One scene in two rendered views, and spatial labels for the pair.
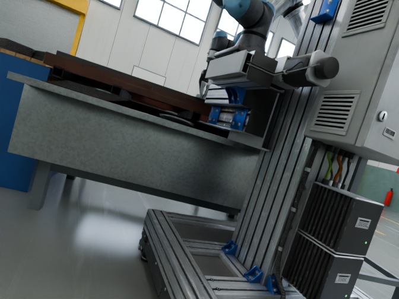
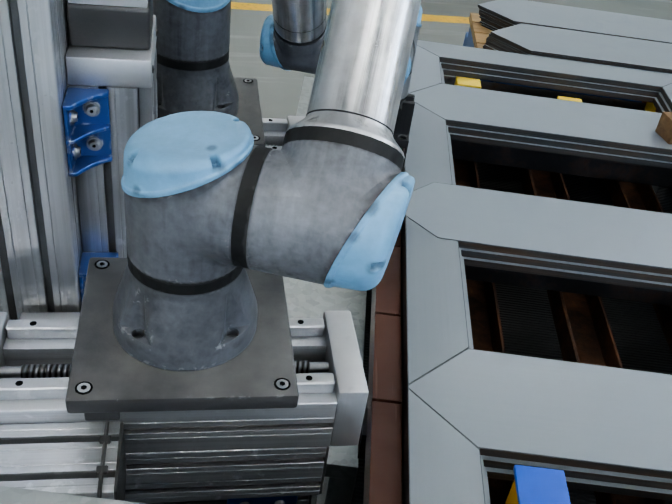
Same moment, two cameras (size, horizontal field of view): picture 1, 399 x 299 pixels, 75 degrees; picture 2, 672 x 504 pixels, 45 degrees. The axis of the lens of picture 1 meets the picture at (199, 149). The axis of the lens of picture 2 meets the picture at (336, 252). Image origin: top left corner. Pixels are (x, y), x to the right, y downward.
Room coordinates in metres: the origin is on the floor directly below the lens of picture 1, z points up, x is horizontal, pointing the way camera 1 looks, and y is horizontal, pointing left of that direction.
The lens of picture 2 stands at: (1.63, -1.13, 1.63)
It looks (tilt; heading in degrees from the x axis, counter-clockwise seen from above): 37 degrees down; 101
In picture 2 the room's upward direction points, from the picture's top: 8 degrees clockwise
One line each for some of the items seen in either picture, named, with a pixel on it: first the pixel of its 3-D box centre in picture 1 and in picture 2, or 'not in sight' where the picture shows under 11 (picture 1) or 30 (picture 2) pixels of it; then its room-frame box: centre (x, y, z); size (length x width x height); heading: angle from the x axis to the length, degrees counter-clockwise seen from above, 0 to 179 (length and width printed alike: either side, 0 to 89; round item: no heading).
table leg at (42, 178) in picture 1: (50, 149); not in sight; (1.39, 0.78, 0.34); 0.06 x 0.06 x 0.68; 13
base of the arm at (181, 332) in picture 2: not in sight; (186, 284); (1.36, -0.53, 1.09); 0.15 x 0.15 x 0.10
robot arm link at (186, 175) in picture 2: not in sight; (194, 191); (1.37, -0.53, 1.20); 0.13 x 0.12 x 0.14; 6
